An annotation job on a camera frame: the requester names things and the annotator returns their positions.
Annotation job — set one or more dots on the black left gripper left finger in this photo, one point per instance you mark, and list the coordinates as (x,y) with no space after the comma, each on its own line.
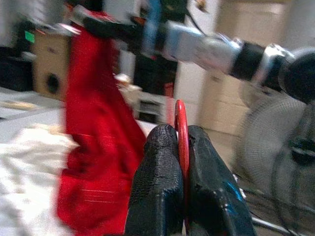
(155,184)

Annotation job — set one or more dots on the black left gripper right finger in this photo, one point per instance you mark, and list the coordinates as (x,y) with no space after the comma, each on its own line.
(211,196)

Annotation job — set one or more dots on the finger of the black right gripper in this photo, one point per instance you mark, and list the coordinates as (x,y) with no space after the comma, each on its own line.
(108,24)
(123,37)

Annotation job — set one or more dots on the red clothes hanger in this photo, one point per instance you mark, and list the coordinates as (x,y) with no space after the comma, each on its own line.
(183,127)

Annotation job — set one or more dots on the red t-shirt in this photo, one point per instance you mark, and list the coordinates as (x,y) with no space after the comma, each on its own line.
(98,123)

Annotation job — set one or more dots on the cream knit garment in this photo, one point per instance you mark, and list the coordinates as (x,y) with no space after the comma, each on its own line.
(29,159)

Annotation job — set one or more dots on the wooden loudspeaker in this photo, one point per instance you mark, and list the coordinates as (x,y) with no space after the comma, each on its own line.
(51,66)

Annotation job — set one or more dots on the white standing fan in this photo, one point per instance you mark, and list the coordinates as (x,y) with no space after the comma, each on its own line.
(265,147)

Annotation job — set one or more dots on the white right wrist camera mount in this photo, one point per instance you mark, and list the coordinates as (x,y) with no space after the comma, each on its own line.
(197,46)

